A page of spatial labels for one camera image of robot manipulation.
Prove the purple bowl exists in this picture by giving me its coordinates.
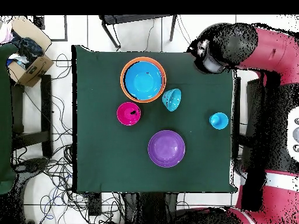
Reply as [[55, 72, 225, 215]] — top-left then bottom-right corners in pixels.
[[148, 129, 186, 169]]

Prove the small light blue bowl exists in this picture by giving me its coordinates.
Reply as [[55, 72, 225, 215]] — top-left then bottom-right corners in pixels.
[[161, 88, 183, 113]]

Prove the large blue bowl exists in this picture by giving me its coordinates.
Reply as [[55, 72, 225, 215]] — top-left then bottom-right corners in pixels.
[[124, 60, 164, 101]]

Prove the pink bowl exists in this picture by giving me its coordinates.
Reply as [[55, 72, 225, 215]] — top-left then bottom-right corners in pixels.
[[116, 101, 142, 127]]

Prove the large orange bowl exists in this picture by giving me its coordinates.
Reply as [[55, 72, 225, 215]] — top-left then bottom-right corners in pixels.
[[120, 56, 168, 104]]

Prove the dark green tablecloth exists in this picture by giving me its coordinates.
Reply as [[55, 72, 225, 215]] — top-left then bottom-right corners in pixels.
[[71, 44, 239, 194]]

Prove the blue cup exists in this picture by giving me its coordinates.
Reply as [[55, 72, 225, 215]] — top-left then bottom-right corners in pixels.
[[208, 111, 230, 131]]

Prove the black bench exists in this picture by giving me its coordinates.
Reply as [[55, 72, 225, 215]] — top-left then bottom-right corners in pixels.
[[10, 74, 53, 159]]

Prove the black metal stand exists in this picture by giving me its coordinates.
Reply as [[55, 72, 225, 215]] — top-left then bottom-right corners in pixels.
[[99, 14, 178, 50]]

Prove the cardboard box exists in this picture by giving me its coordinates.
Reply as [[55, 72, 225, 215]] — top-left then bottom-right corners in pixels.
[[6, 16, 54, 88]]

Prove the green cloth covered table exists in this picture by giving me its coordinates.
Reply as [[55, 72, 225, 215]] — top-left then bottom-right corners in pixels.
[[0, 43, 17, 194]]

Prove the tangle of floor cables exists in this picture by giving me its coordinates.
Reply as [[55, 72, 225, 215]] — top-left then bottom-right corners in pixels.
[[13, 53, 89, 220]]

